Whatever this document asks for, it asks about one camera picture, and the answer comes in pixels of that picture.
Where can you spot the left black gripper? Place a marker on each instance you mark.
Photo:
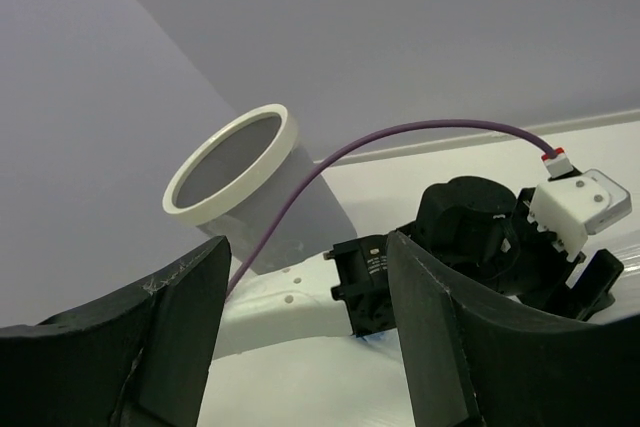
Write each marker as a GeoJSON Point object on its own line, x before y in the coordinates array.
{"type": "Point", "coordinates": [532, 266]}

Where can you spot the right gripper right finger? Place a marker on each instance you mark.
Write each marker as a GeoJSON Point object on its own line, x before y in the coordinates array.
{"type": "Point", "coordinates": [473, 357]}

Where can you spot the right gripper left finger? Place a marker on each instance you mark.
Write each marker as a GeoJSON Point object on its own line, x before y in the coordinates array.
{"type": "Point", "coordinates": [139, 356]}

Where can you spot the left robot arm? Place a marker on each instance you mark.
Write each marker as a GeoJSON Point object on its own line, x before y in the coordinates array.
{"type": "Point", "coordinates": [345, 291]}

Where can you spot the grey bin with white rim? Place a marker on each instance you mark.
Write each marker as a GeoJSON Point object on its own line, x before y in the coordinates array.
{"type": "Point", "coordinates": [236, 182]}

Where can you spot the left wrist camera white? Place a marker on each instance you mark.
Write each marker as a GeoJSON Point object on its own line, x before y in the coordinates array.
{"type": "Point", "coordinates": [576, 205]}

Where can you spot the aluminium table frame rail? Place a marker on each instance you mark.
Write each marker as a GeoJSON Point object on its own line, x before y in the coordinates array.
{"type": "Point", "coordinates": [324, 137]}

